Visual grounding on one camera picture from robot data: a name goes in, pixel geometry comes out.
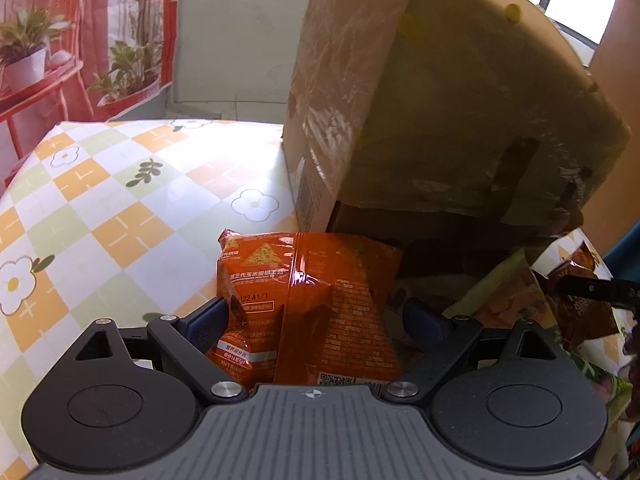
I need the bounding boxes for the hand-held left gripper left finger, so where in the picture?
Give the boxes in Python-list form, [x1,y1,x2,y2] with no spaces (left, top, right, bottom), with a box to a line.
[75,297,249,404]

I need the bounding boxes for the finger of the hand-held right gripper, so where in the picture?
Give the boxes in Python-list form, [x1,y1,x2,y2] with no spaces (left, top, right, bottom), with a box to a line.
[557,274,640,312]

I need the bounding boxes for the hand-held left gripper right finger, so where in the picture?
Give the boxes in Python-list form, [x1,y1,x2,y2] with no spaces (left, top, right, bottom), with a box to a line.
[382,297,569,404]

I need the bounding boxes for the brown snack packet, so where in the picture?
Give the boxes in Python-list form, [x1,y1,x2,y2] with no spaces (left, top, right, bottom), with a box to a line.
[547,240,623,343]

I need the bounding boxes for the orange snack packet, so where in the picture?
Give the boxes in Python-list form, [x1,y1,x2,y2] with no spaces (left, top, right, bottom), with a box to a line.
[216,229,405,391]

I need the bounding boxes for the cardboard box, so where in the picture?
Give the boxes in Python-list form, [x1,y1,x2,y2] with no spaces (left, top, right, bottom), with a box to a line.
[281,0,632,238]

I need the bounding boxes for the yellow green snack packet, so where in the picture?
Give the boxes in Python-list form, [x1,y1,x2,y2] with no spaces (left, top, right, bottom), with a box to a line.
[450,247,566,341]

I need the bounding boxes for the green white snack packet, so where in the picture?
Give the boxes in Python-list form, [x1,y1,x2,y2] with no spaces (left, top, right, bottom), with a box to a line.
[567,332,635,423]

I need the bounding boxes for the checkered floral tablecloth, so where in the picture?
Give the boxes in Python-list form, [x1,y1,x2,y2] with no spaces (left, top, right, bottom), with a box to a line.
[0,119,301,466]

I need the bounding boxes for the window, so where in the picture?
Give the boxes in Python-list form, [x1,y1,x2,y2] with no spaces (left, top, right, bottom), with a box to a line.
[500,0,628,48]

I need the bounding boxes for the printed backdrop cloth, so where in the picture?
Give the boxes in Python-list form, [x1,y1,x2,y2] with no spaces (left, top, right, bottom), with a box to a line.
[0,0,187,161]

